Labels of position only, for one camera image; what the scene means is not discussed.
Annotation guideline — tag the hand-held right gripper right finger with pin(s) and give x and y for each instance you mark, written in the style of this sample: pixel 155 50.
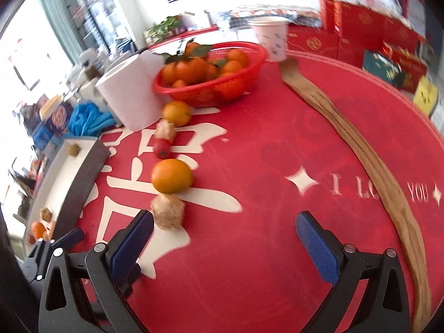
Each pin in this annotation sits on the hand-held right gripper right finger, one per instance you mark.
pixel 317 246

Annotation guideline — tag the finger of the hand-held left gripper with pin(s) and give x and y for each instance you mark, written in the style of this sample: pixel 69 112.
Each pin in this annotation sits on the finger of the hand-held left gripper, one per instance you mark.
pixel 73 236

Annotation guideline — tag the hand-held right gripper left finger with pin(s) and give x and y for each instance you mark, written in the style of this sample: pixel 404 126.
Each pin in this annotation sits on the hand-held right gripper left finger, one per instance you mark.
pixel 133 246

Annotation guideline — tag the beige walnut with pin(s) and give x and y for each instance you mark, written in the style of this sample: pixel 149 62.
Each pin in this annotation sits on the beige walnut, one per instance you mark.
pixel 164 130
pixel 168 211

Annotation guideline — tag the grey white tray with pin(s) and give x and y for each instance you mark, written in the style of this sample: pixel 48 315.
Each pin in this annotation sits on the grey white tray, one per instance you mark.
pixel 86 177

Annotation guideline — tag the red printed table mat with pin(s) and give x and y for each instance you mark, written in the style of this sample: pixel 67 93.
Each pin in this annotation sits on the red printed table mat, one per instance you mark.
pixel 260 197

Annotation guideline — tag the small red tomato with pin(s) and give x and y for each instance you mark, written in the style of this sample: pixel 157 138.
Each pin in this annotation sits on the small red tomato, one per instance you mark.
pixel 162 148

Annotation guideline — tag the colourful printed box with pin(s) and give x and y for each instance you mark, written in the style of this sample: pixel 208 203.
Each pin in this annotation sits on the colourful printed box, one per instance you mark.
pixel 57 116

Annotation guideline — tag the wooden back scratcher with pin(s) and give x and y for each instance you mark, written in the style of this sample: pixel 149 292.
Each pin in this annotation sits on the wooden back scratcher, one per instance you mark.
pixel 347 128

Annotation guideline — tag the white paper towel roll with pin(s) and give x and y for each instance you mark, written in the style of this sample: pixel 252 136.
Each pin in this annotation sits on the white paper towel roll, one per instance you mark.
pixel 128 93

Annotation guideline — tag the red plastic basket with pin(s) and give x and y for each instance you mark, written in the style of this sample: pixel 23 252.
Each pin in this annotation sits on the red plastic basket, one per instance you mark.
pixel 215 92

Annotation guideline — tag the yellow box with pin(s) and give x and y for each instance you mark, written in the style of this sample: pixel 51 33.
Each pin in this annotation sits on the yellow box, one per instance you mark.
pixel 425 95

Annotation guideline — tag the pile of leafy tangerines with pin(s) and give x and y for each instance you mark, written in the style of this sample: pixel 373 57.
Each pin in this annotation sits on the pile of leafy tangerines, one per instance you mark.
pixel 189 69

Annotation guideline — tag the dark green gift box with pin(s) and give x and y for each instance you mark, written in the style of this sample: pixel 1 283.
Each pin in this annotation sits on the dark green gift box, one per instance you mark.
pixel 381 67

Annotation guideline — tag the patterned paper cup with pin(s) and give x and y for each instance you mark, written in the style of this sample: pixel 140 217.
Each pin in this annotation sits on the patterned paper cup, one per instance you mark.
pixel 272 40

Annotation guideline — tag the green potted plant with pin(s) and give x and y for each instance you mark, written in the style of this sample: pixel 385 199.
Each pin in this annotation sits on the green potted plant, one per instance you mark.
pixel 166 27

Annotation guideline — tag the stack of red gift boxes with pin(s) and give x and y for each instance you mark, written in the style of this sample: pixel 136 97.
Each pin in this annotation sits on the stack of red gift boxes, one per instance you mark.
pixel 357 24

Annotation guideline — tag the glass door cabinet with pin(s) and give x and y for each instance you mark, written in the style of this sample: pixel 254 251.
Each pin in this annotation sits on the glass door cabinet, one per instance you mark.
pixel 86 7

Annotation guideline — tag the checkered cloth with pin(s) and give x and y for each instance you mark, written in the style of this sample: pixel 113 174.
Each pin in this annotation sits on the checkered cloth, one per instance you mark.
pixel 277 11

